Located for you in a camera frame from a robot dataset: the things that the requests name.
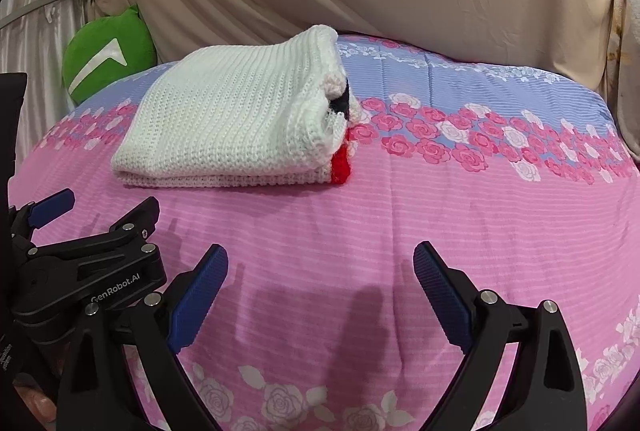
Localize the green pillow white mark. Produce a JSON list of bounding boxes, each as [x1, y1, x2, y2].
[[61, 3, 159, 106]]

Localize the white knit sweater striped sleeves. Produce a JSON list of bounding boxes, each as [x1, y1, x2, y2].
[[110, 25, 373, 190]]

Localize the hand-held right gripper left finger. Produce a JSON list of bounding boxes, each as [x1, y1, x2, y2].
[[55, 243, 230, 431]]

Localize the cream patterned curtain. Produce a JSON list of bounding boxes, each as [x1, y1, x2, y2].
[[606, 0, 640, 162]]

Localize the pink blue floral bedsheet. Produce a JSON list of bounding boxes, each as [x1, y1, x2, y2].
[[7, 31, 639, 431]]

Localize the white satin curtain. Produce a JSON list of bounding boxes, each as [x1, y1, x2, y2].
[[0, 0, 92, 154]]

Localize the grey metal rod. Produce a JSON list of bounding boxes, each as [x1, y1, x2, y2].
[[0, 0, 87, 30]]

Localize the person's left hand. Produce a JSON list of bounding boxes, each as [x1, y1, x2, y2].
[[15, 376, 60, 430]]

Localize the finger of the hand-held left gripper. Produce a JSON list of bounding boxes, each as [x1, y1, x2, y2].
[[7, 188, 77, 248], [75, 196, 162, 248]]

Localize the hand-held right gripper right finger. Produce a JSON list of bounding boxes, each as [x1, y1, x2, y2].
[[412, 240, 589, 431]]

